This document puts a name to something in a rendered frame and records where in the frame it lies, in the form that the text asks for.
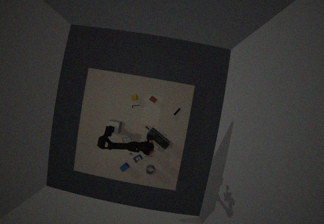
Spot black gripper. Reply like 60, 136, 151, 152
143, 134, 155, 146

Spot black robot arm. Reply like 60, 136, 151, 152
97, 126, 154, 154

